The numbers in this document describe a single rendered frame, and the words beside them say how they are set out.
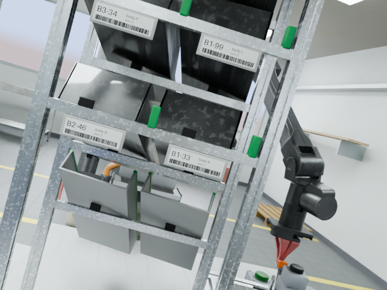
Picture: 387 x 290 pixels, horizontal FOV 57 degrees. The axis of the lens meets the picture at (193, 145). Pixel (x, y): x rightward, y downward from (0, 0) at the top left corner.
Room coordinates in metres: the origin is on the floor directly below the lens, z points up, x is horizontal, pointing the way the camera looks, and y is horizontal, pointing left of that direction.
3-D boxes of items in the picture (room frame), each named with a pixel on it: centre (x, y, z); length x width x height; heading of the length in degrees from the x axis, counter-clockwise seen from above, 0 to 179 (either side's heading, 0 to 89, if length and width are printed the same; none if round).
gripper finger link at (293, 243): (0.85, -0.27, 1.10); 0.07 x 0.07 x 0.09; 4
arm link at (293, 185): (0.85, -0.28, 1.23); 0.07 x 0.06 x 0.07; 21
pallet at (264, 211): (5.87, -1.66, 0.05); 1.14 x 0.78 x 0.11; 13
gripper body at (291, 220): (0.85, -0.28, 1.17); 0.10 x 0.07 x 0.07; 94
